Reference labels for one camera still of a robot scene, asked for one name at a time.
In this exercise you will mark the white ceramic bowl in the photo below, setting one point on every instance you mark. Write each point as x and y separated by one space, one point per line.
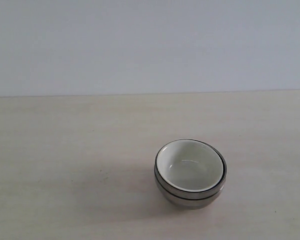
190 165

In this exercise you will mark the dimpled steel bowl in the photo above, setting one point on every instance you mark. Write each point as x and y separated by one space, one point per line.
165 186

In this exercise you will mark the smooth steel bowl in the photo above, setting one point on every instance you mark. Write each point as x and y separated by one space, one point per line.
189 204

